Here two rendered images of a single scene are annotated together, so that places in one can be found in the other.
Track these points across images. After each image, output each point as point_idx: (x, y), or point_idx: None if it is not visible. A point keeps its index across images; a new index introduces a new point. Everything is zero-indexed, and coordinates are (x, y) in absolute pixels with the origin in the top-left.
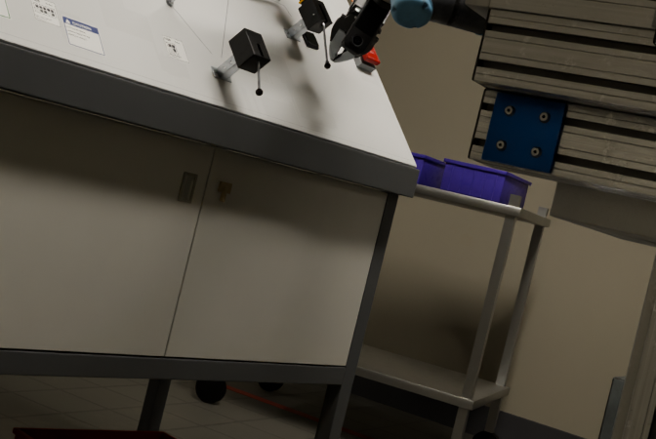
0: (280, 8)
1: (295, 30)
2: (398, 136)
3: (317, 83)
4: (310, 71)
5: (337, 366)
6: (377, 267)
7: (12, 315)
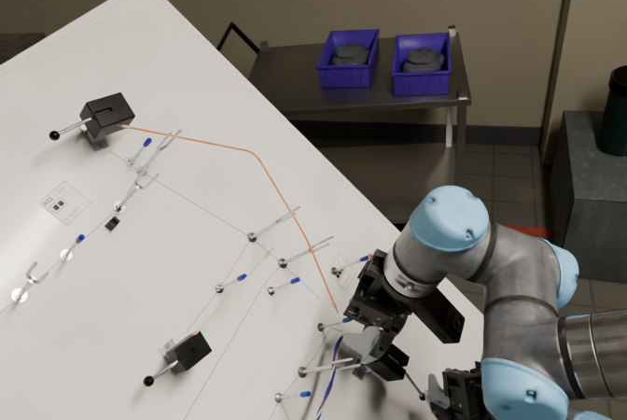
0: (331, 341)
1: (367, 371)
2: (466, 309)
3: (409, 390)
4: (397, 385)
5: None
6: None
7: None
